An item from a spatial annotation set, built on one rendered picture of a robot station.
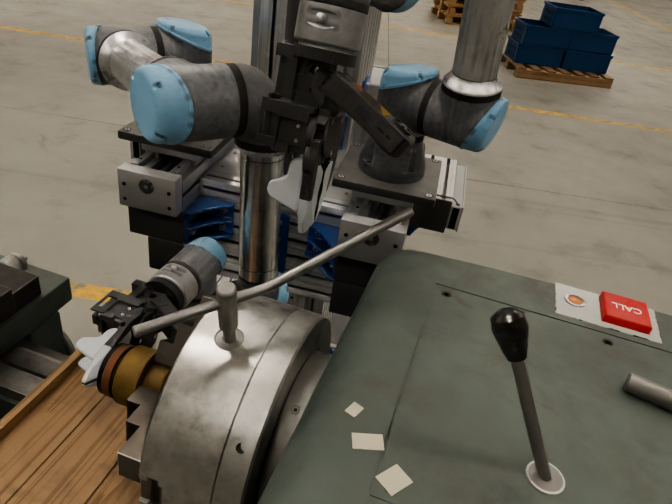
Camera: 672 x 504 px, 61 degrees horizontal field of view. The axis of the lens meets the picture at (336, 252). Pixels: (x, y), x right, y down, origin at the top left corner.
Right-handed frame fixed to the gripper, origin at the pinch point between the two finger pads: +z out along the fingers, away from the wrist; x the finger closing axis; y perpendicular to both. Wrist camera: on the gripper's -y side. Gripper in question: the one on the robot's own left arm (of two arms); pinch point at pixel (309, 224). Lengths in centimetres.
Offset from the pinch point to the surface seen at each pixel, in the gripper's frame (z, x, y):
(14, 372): 46, -11, 52
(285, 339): 12.3, 6.7, -1.7
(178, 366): 16.1, 13.3, 8.0
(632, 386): 7.5, 0.9, -40.1
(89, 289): 103, -141, 133
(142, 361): 23.7, 4.1, 17.8
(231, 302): 6.8, 12.6, 3.3
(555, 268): 70, -271, -74
